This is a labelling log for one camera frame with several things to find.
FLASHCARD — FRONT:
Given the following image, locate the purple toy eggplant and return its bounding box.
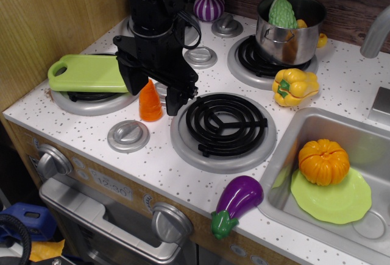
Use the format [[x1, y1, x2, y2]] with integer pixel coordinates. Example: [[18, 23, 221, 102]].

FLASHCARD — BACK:
[[211, 175, 264, 240]]

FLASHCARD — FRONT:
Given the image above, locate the blue device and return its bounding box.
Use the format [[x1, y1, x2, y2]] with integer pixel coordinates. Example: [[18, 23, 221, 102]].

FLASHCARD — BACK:
[[1, 202, 57, 241]]

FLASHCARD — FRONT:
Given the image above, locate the upper middle silver knob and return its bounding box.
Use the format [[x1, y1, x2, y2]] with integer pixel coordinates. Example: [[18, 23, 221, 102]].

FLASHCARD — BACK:
[[183, 46, 218, 69]]

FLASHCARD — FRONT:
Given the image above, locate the back right stove burner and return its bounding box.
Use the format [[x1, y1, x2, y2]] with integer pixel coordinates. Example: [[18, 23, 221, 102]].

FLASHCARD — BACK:
[[227, 35, 318, 91]]

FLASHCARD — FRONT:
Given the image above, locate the silver oven door handle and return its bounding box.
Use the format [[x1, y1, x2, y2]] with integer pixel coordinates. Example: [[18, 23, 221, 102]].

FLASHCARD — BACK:
[[40, 178, 186, 264]]

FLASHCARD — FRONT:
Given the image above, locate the orange toy carrot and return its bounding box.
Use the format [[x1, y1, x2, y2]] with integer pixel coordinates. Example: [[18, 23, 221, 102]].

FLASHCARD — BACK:
[[139, 79, 163, 122]]

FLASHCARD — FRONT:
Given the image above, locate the green toy bitter gourd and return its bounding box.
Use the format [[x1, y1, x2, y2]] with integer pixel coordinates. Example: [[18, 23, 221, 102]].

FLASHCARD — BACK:
[[268, 0, 298, 29]]

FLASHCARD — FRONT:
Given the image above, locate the front right stove burner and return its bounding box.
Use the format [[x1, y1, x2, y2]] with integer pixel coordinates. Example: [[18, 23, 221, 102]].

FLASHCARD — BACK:
[[170, 93, 277, 174]]

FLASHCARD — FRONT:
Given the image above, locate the green plastic cutting board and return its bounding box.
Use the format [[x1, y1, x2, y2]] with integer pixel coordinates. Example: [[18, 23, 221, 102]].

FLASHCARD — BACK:
[[48, 54, 127, 93]]

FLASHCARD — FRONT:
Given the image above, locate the middle silver stove knob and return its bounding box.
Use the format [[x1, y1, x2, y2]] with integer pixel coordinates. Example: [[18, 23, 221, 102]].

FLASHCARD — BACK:
[[154, 82, 168, 107]]

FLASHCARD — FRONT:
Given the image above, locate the orange toy pumpkin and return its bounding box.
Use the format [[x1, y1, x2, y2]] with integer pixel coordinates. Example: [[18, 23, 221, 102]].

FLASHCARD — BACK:
[[298, 139, 350, 186]]

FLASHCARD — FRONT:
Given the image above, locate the front silver stove knob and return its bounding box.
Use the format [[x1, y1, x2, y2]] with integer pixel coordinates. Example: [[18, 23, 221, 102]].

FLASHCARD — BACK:
[[107, 120, 150, 154]]

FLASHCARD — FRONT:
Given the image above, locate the back left stove burner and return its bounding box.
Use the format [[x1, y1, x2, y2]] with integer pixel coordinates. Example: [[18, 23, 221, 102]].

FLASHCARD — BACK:
[[119, 15, 199, 46]]

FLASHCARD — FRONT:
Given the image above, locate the oven dial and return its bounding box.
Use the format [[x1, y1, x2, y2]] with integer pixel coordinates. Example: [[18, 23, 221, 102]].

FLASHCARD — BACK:
[[152, 202, 193, 245], [37, 144, 73, 179]]

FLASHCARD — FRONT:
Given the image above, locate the silver faucet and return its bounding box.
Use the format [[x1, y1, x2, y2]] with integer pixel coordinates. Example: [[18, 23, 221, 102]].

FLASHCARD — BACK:
[[360, 6, 389, 58]]

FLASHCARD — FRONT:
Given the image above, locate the yellow toy bell pepper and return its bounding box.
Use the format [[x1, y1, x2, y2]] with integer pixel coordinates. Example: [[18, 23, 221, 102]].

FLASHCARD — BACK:
[[272, 68, 319, 107]]

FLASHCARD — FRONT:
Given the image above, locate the purple white striped toy onion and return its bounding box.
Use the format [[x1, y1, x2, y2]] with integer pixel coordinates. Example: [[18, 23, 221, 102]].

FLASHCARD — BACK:
[[193, 0, 225, 22]]

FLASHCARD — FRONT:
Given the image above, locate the front left stove burner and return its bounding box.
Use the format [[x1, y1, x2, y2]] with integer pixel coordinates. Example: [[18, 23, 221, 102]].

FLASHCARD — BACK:
[[50, 52, 140, 117]]

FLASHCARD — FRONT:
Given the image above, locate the silver pot with green vegetable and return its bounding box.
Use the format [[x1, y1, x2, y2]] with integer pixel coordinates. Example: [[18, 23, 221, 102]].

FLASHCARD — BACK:
[[255, 0, 327, 66]]

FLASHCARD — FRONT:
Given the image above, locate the right oven dial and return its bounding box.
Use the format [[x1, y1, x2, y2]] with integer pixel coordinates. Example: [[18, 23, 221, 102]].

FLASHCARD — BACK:
[[152, 202, 193, 245]]

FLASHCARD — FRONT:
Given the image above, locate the silver stove knob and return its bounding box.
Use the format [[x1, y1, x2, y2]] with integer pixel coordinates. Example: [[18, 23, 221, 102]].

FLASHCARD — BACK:
[[211, 14, 243, 38], [154, 82, 168, 107], [107, 120, 150, 154]]

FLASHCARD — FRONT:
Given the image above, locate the back silver stove knob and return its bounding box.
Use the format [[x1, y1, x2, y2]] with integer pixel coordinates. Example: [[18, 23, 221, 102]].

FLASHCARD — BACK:
[[211, 14, 243, 38]]

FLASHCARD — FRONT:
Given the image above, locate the yellow toy behind pot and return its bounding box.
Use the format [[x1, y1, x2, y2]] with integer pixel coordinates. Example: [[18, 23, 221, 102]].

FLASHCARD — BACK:
[[317, 33, 328, 48]]

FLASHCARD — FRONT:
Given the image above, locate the stove burner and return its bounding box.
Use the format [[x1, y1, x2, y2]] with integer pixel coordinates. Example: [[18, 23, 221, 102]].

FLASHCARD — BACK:
[[119, 15, 199, 46], [170, 93, 277, 174], [227, 35, 318, 91], [50, 52, 140, 117]]

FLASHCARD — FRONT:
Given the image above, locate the silver toy sink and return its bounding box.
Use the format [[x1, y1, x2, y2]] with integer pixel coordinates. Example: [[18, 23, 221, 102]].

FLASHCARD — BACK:
[[260, 108, 389, 264]]

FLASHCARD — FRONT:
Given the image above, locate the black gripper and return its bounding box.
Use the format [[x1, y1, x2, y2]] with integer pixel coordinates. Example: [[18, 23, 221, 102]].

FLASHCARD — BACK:
[[113, 35, 198, 116]]

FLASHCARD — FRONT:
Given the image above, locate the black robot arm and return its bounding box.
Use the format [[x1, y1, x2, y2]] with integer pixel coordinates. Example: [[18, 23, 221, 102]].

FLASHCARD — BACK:
[[113, 0, 200, 116]]

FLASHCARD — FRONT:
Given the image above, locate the light green plastic plate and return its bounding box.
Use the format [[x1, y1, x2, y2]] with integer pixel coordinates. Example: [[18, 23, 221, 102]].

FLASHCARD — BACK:
[[291, 168, 372, 225]]

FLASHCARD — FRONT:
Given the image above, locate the left oven dial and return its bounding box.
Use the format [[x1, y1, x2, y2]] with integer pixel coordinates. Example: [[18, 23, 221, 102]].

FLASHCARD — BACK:
[[37, 144, 73, 179]]

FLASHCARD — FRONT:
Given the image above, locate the yellow cloth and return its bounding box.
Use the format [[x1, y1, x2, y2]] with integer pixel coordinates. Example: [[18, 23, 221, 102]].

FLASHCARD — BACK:
[[29, 239, 65, 262]]

